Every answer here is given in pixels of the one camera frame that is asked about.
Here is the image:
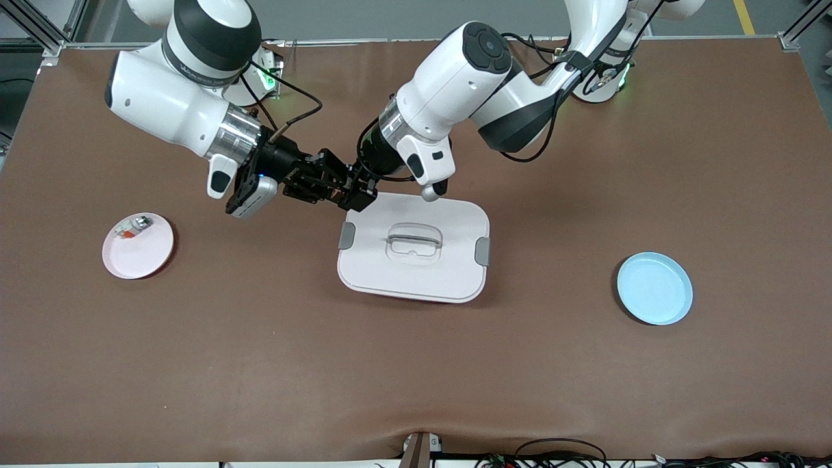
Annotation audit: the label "white lidded box grey latches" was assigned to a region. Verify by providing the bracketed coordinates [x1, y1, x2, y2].
[337, 191, 491, 304]

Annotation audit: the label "small silver orange part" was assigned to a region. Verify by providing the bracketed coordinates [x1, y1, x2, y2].
[114, 216, 152, 240]

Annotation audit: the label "pale pink round plate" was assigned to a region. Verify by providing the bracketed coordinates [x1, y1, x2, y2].
[102, 212, 175, 280]

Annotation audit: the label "light blue round plate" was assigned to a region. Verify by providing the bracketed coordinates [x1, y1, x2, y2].
[616, 252, 694, 326]

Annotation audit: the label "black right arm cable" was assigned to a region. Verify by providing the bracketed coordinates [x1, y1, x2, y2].
[237, 58, 324, 144]

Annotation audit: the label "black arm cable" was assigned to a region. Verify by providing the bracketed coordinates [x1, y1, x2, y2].
[237, 58, 324, 144]
[497, 0, 670, 163]

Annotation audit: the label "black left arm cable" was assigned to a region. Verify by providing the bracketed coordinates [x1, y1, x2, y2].
[497, 0, 670, 163]

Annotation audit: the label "black base cable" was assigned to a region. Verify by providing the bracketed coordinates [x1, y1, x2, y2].
[500, 31, 567, 67]

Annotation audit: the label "aluminium frame post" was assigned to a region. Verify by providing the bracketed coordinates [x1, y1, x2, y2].
[0, 0, 88, 56]
[777, 0, 832, 51]

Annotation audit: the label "black cable bundle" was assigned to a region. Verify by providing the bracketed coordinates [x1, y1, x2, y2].
[474, 437, 832, 468]

